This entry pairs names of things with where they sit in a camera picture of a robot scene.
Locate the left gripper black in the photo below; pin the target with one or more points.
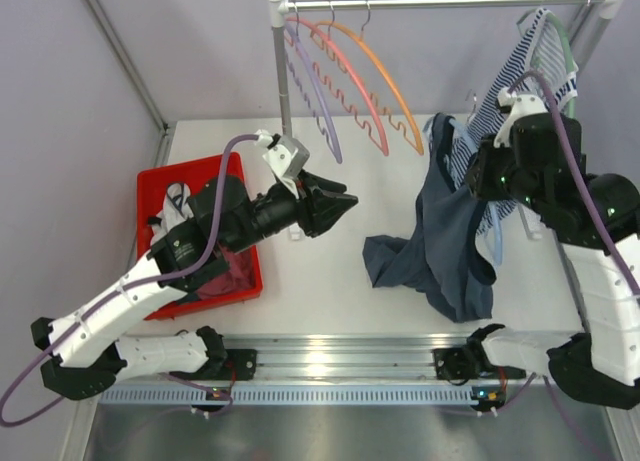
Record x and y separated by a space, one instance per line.
307 206

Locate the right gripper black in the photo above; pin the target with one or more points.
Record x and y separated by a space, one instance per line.
477 174

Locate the light blue hanger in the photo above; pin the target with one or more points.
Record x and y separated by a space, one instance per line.
491 231

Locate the red plastic bin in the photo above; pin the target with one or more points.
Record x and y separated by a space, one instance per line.
151 185

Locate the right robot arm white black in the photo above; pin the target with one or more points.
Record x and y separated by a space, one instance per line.
596 221

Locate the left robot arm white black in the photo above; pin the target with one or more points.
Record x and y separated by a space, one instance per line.
89 351

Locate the green hanger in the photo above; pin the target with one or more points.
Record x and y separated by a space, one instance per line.
549 53

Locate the blue white striped tank top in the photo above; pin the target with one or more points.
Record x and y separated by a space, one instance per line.
488 119

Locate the purple hanger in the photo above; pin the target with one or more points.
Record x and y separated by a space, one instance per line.
321 114

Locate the orange hanger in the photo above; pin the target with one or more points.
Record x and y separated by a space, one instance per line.
321 34

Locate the maroon garment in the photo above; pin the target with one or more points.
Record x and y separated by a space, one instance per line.
239 277

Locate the white printed garment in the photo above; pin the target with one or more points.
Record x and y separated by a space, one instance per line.
174 211

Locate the metal clothes rack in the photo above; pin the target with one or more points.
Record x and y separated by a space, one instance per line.
585 31

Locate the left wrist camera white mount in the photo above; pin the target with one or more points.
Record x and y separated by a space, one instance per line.
285 156

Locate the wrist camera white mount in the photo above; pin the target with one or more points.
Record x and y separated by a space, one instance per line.
285 156
520 106

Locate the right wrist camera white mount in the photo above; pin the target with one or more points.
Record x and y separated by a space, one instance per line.
520 106

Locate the aluminium mounting rail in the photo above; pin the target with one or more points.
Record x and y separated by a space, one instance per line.
336 359

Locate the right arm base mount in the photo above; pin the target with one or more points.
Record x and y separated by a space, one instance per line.
468 361

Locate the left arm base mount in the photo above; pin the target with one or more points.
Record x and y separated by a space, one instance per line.
235 363

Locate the slotted cable duct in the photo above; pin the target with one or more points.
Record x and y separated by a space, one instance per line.
302 395

